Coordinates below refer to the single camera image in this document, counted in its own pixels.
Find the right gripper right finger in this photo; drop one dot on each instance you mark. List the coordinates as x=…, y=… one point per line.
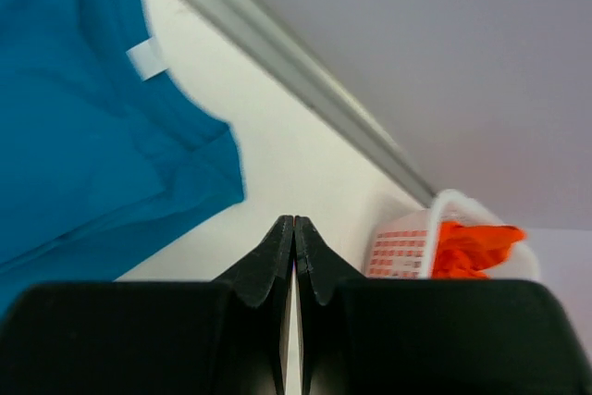
x=423, y=336

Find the white plastic basket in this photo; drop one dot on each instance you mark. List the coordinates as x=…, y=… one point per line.
x=405, y=248

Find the orange t shirt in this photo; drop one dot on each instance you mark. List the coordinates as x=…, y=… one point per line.
x=466, y=252

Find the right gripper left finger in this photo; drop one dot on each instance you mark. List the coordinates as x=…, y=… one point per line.
x=228, y=335

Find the blue t shirt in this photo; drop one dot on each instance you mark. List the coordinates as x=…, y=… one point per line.
x=104, y=161

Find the aluminium table edge rail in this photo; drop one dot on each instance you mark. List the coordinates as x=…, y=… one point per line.
x=253, y=27

